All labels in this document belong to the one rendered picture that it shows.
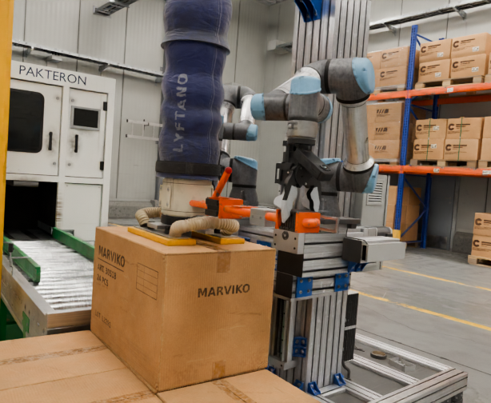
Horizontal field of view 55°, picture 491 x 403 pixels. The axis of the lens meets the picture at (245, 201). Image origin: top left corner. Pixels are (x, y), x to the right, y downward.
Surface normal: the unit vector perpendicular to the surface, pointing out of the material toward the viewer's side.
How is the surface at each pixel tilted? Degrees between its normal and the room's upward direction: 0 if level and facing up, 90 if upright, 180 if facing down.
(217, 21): 99
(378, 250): 90
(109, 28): 90
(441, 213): 90
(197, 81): 76
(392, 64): 90
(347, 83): 123
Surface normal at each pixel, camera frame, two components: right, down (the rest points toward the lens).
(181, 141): -0.03, -0.22
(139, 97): 0.64, 0.08
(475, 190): -0.76, -0.02
